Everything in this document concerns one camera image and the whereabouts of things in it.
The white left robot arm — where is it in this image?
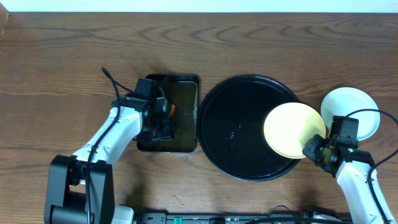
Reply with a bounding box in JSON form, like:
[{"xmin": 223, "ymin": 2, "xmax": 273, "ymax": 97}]
[{"xmin": 44, "ymin": 95, "xmax": 175, "ymax": 223}]

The orange green scrub sponge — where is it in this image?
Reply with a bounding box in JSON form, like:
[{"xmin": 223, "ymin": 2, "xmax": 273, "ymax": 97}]
[{"xmin": 169, "ymin": 105, "xmax": 175, "ymax": 117}]

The yellow plate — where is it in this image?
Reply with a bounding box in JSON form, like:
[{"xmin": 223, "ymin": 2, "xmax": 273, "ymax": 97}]
[{"xmin": 264, "ymin": 103, "xmax": 326, "ymax": 159}]

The black rectangular water tray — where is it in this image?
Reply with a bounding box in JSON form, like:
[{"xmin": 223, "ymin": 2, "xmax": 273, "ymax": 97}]
[{"xmin": 137, "ymin": 74, "xmax": 200, "ymax": 153}]

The pale green plate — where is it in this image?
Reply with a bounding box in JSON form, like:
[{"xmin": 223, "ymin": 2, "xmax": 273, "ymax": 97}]
[{"xmin": 321, "ymin": 87, "xmax": 380, "ymax": 141}]

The black round tray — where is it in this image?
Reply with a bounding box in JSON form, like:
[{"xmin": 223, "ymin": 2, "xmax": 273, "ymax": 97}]
[{"xmin": 197, "ymin": 75, "xmax": 299, "ymax": 182}]

